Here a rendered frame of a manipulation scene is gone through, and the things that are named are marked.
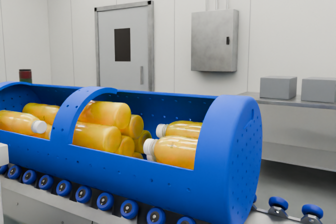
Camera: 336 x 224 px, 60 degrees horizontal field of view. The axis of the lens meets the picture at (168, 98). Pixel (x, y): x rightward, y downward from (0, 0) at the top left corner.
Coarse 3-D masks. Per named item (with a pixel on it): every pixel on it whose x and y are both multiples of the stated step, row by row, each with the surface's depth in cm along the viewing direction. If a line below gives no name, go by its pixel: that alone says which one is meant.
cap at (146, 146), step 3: (150, 138) 69; (147, 141) 68; (150, 141) 68; (144, 144) 68; (147, 144) 68; (144, 147) 68; (147, 147) 68; (144, 150) 68; (147, 150) 68; (147, 153) 68
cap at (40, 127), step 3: (39, 120) 90; (36, 123) 88; (39, 123) 89; (42, 123) 90; (45, 123) 90; (33, 126) 88; (36, 126) 88; (39, 126) 89; (42, 126) 90; (45, 126) 91; (33, 129) 89; (36, 129) 88; (39, 129) 89; (42, 129) 90; (45, 129) 91; (36, 132) 89; (39, 132) 89; (42, 132) 90
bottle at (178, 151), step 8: (168, 136) 66; (176, 136) 65; (184, 136) 65; (152, 144) 67; (160, 144) 65; (168, 144) 63; (176, 144) 63; (184, 144) 62; (192, 144) 61; (152, 152) 67; (160, 152) 64; (168, 152) 63; (176, 152) 62; (184, 152) 61; (192, 152) 60; (160, 160) 65; (168, 160) 63; (176, 160) 62; (184, 160) 61; (192, 160) 60; (192, 168) 61
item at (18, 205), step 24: (24, 168) 103; (72, 192) 85; (96, 192) 85; (24, 216) 85; (48, 216) 81; (72, 216) 77; (120, 216) 72; (144, 216) 72; (168, 216) 72; (264, 216) 72
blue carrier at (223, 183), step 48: (0, 96) 102; (48, 96) 111; (96, 96) 96; (144, 96) 84; (192, 96) 74; (240, 96) 62; (48, 144) 75; (240, 144) 57; (144, 192) 63; (192, 192) 55; (240, 192) 60
